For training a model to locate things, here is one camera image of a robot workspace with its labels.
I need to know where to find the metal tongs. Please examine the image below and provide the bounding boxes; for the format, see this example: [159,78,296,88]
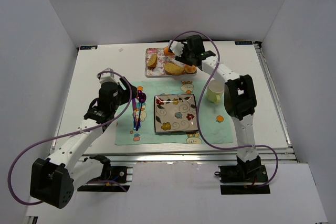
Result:
[170,59,185,68]

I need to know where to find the sliced bread piece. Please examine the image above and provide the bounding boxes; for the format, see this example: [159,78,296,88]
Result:
[164,62,184,76]

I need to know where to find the mint green cartoon placemat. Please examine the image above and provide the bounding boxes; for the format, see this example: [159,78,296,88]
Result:
[113,80,233,145]

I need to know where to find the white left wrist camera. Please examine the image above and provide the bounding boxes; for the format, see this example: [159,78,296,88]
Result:
[97,68,118,84]

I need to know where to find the small bread slice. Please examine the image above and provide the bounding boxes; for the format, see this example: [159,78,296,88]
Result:
[146,54,158,68]

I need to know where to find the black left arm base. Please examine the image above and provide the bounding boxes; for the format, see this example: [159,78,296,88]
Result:
[77,155,132,193]

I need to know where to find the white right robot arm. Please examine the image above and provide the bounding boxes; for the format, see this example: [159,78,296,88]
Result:
[168,34,261,183]

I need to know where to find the round bread bun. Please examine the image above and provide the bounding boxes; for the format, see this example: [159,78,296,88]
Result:
[184,65,197,74]

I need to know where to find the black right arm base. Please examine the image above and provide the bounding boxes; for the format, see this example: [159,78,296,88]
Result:
[214,156,270,195]

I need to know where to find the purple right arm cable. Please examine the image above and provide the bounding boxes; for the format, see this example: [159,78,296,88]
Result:
[168,30,279,187]

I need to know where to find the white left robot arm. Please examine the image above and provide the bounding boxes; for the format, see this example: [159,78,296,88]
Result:
[30,80,137,209]

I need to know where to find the pale yellow mug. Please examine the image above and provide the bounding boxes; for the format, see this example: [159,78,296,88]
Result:
[206,80,224,104]

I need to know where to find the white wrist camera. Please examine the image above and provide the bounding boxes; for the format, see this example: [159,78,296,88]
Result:
[97,68,118,84]
[168,40,184,57]

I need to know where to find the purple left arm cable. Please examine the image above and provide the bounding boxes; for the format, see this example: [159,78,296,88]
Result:
[7,71,136,206]

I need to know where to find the square floral ceramic plate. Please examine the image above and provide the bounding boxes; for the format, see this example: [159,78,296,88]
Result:
[154,93,198,134]

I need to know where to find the iridescent purple spoon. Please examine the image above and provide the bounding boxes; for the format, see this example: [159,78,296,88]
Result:
[135,90,146,131]

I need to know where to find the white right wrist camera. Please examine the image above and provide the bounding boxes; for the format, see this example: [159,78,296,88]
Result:
[168,40,184,57]

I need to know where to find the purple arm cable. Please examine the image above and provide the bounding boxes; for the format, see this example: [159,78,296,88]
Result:
[7,71,136,206]
[168,30,279,187]

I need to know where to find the floral serving tray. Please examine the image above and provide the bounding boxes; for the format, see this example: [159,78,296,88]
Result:
[145,48,197,78]

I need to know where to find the orange glossy bread roll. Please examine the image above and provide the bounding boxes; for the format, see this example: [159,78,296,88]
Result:
[163,47,174,56]

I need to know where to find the iridescent purple knife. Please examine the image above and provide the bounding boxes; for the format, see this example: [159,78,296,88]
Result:
[132,98,137,130]

